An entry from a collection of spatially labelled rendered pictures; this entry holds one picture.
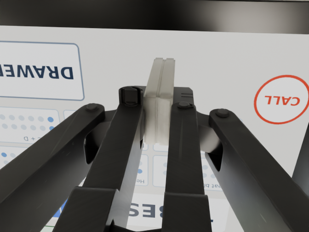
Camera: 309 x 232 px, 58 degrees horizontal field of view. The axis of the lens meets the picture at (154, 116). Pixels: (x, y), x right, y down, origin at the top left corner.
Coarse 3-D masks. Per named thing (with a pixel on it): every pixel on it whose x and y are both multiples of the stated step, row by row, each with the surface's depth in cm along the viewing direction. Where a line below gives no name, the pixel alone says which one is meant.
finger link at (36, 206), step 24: (72, 120) 12; (96, 120) 13; (48, 144) 11; (72, 144) 11; (24, 168) 9; (48, 168) 10; (72, 168) 11; (0, 192) 8; (24, 192) 9; (48, 192) 10; (0, 216) 8; (24, 216) 9; (48, 216) 10
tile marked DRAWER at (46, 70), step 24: (0, 48) 21; (24, 48) 21; (48, 48) 21; (72, 48) 20; (0, 72) 22; (24, 72) 22; (48, 72) 22; (72, 72) 21; (0, 96) 23; (24, 96) 23; (48, 96) 23; (72, 96) 22
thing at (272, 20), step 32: (0, 0) 19; (32, 0) 19; (64, 0) 19; (96, 0) 19; (128, 0) 19; (160, 0) 18; (192, 0) 18; (224, 0) 18; (256, 0) 18; (288, 0) 18; (256, 32) 19; (288, 32) 19
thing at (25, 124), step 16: (0, 112) 24; (16, 112) 24; (32, 112) 23; (48, 112) 23; (64, 112) 23; (0, 128) 24; (16, 128) 24; (32, 128) 24; (48, 128) 24; (0, 144) 25; (16, 144) 25; (32, 144) 25; (144, 144) 24; (0, 160) 26; (144, 160) 25; (160, 160) 25; (144, 176) 26; (160, 176) 25; (208, 176) 25
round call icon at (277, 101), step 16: (256, 80) 20; (272, 80) 20; (288, 80) 20; (304, 80) 20; (256, 96) 21; (272, 96) 21; (288, 96) 21; (304, 96) 21; (256, 112) 22; (272, 112) 22; (288, 112) 21; (304, 112) 21
